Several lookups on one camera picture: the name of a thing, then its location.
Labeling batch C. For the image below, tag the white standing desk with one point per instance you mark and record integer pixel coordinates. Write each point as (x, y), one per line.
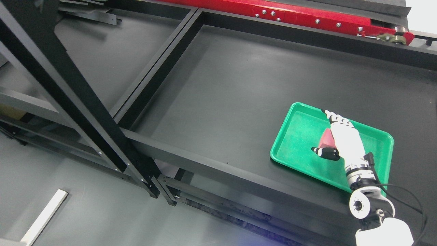
(44, 218)

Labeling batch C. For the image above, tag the pink foam block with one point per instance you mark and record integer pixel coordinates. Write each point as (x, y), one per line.
(327, 139)

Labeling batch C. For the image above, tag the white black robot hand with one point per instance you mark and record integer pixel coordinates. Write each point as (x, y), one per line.
(347, 140)

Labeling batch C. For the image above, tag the black metal shelf rack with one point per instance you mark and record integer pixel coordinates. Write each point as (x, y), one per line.
(216, 98)

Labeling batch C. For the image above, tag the red metal beam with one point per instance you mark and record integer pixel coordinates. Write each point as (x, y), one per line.
(305, 16)

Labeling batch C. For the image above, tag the green plastic tray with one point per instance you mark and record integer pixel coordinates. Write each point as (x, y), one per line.
(302, 129)

